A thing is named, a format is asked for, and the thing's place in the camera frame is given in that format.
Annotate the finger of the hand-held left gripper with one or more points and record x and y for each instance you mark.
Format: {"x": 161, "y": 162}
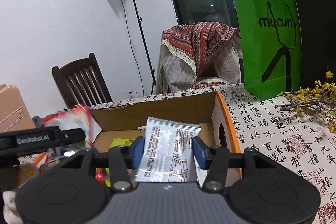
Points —
{"x": 73, "y": 134}

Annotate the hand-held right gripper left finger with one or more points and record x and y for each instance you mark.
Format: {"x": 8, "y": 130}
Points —
{"x": 136, "y": 153}

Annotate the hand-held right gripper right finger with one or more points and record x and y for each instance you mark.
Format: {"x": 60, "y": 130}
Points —
{"x": 199, "y": 153}

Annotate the red silver snack packet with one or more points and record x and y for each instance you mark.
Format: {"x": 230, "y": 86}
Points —
{"x": 71, "y": 119}

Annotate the green snack bar packet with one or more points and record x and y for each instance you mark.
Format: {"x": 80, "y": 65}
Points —
{"x": 119, "y": 142}

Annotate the white printed snack packet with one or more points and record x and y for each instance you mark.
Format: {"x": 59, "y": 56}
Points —
{"x": 165, "y": 150}

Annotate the red yellow snack packet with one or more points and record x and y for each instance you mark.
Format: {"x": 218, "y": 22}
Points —
{"x": 103, "y": 178}

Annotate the orange cardboard box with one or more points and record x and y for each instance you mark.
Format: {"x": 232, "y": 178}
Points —
{"x": 157, "y": 111}

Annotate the purple grey cloth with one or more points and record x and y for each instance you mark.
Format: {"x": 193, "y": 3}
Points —
{"x": 39, "y": 121}

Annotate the pink hard suitcase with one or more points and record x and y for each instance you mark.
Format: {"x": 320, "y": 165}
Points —
{"x": 13, "y": 108}

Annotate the dark wooden chair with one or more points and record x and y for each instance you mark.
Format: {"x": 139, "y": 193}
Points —
{"x": 76, "y": 66}

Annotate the red patterned cloth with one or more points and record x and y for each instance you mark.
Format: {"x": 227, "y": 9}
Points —
{"x": 204, "y": 40}

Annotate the green paper bag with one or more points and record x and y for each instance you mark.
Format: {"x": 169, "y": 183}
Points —
{"x": 262, "y": 56}

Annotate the yellow flower branch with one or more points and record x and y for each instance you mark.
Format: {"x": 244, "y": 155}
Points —
{"x": 312, "y": 98}

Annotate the black paper bag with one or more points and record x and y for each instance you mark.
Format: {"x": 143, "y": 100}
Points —
{"x": 317, "y": 29}

